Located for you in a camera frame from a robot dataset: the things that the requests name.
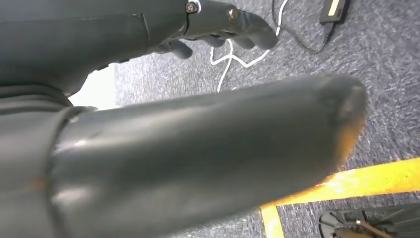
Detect yellow floor tape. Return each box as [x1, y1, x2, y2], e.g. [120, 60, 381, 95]
[260, 157, 420, 238]

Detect black machine base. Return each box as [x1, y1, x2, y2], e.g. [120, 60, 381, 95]
[318, 203, 420, 238]

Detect floor socket box with label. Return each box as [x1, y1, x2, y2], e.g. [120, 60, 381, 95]
[319, 0, 349, 24]

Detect white cable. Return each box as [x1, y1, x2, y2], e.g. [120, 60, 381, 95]
[210, 0, 289, 94]

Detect black floor cable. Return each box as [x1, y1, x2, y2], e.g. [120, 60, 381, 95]
[271, 0, 336, 55]

